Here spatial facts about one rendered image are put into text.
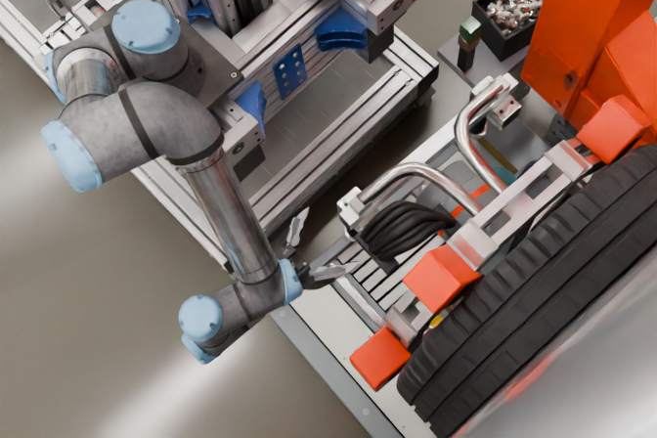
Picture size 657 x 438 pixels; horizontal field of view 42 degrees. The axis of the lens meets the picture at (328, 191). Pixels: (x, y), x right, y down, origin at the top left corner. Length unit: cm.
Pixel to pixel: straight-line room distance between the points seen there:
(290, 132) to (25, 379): 105
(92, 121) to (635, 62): 112
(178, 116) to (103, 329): 140
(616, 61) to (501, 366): 77
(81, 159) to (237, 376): 131
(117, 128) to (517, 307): 65
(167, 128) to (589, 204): 65
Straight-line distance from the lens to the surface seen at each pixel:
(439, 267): 131
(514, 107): 165
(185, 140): 130
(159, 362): 254
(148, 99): 129
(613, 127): 149
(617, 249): 134
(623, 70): 187
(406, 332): 148
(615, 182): 139
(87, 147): 129
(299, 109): 247
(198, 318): 148
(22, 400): 266
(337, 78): 250
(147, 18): 169
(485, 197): 161
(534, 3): 221
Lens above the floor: 242
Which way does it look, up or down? 70 degrees down
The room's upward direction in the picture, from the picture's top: 12 degrees counter-clockwise
